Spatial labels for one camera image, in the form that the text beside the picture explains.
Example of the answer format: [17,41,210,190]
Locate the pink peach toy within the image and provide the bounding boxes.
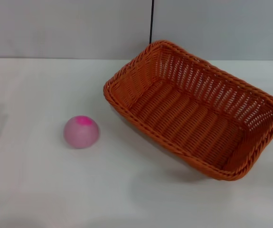
[63,115,101,150]

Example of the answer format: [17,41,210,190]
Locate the black vertical wall strip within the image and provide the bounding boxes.
[149,0,156,45]

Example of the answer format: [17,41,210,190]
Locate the orange woven plastic basket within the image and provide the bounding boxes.
[103,39,273,182]

